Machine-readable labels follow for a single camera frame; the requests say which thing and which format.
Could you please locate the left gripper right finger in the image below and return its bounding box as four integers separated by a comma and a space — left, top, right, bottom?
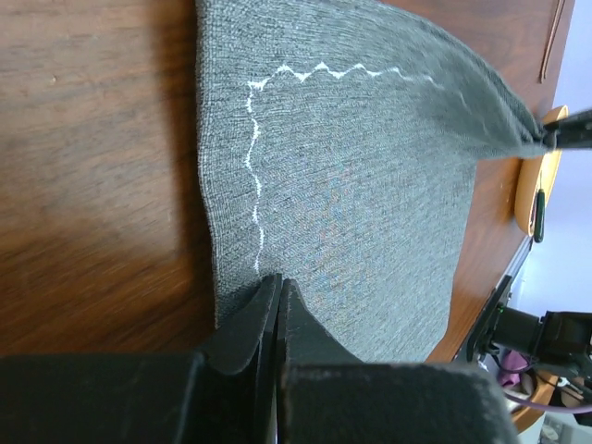
277, 279, 519, 443

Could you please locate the golden round plate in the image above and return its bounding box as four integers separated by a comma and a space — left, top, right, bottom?
513, 104, 570, 238

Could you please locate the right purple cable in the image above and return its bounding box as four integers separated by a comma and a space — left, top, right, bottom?
499, 364, 592, 415

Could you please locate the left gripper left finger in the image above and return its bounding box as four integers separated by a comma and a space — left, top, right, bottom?
1, 275, 282, 443

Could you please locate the rose gold fork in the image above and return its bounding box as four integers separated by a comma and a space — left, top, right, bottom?
537, 0, 566, 84

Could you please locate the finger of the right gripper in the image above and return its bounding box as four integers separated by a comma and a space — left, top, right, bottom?
542, 107, 591, 150

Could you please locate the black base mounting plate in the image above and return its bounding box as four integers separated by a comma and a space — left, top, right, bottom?
455, 275, 513, 364

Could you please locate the grey cloth napkin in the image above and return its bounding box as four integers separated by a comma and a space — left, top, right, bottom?
197, 1, 555, 362

